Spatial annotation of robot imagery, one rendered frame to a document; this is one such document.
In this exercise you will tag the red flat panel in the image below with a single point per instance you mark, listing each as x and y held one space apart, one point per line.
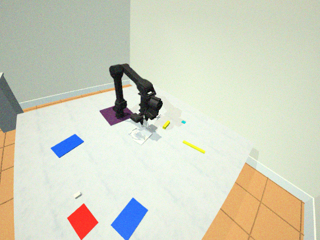
82 220

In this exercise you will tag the blue flat rectangular block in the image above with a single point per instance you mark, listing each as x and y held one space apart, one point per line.
129 218

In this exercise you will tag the blue flat plate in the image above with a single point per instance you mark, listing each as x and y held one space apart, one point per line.
66 145

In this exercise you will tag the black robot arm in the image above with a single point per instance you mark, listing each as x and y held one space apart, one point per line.
143 85

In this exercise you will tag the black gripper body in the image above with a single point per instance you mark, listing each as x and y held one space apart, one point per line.
138 117

